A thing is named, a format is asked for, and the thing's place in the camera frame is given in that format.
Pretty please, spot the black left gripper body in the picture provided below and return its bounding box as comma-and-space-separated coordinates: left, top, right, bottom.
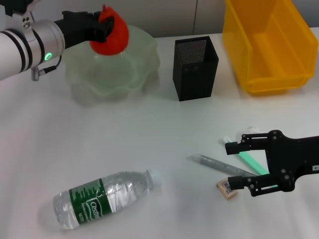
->
53, 10, 100, 50

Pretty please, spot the grey left arm cable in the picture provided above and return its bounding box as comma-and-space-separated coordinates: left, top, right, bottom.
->
30, 54, 62, 82

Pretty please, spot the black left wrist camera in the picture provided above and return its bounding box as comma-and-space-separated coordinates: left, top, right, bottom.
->
0, 0, 38, 17

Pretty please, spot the clear water bottle green label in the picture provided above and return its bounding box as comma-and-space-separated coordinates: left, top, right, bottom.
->
52, 168, 163, 231

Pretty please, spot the red-orange knobbed orange fruit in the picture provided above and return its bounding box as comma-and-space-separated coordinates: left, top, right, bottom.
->
89, 3, 130, 56

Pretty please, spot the beige eraser with barcode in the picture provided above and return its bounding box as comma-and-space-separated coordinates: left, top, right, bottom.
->
215, 178, 239, 200

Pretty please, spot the translucent green wavy glass bowl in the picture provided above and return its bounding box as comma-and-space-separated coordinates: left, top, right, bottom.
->
63, 23, 160, 105

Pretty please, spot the mint green pen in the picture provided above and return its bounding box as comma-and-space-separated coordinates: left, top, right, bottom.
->
218, 135, 279, 188

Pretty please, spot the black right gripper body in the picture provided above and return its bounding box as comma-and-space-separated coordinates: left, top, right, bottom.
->
265, 129, 319, 193

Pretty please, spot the black mesh pen holder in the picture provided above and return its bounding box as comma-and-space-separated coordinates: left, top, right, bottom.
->
172, 36, 220, 102

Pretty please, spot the yellow plastic storage bin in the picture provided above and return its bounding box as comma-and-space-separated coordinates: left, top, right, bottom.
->
221, 0, 319, 97

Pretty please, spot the grey glitter pen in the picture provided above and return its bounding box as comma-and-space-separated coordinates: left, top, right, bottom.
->
186, 153, 258, 178

